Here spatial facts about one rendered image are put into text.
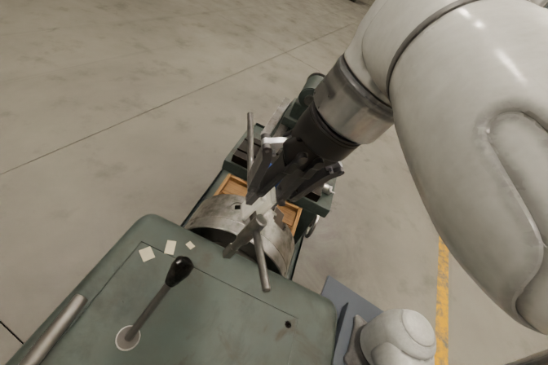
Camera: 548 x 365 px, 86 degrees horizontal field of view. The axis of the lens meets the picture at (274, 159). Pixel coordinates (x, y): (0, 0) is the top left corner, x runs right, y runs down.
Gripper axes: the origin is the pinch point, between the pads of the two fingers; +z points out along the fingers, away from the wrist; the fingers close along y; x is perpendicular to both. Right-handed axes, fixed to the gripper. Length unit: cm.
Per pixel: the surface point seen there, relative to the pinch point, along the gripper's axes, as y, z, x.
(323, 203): -62, 49, -42
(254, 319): -8.3, 18.9, 12.6
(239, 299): -5.8, 19.9, 8.9
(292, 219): -48, 55, -34
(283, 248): -21.0, 25.1, -5.2
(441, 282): -237, 111, -38
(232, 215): -6.7, 24.7, -11.9
